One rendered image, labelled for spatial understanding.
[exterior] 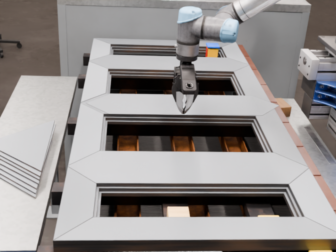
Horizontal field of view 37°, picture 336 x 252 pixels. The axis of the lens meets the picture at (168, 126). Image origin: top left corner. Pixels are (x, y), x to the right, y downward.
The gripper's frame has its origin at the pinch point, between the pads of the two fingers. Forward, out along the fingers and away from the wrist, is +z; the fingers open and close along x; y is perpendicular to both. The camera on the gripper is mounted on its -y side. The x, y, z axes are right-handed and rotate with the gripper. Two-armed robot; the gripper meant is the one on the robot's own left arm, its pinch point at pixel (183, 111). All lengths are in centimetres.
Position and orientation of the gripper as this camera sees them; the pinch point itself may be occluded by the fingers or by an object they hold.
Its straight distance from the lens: 175.0
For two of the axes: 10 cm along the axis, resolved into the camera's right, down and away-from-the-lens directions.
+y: -0.7, -4.7, 8.8
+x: -10.0, -0.1, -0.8
